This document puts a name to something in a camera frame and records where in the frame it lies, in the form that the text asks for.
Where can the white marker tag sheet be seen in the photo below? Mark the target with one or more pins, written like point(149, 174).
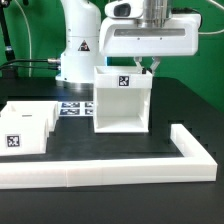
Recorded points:
point(75, 108)

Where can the white drawer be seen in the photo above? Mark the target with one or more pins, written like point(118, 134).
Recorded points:
point(47, 109)
point(23, 135)

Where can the white drawer cabinet box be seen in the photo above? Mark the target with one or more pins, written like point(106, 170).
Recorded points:
point(121, 99)

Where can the white front drawer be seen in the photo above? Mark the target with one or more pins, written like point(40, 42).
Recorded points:
point(23, 135)

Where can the white L-shaped guide frame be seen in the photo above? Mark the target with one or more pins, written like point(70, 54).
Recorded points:
point(194, 165)

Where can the black camera stand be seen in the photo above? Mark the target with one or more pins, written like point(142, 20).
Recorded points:
point(8, 72)

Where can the white rear drawer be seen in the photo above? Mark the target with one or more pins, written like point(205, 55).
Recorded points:
point(47, 109)

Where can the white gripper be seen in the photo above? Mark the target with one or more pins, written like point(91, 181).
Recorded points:
point(148, 28)

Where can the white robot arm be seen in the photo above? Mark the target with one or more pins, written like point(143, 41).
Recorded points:
point(83, 22)

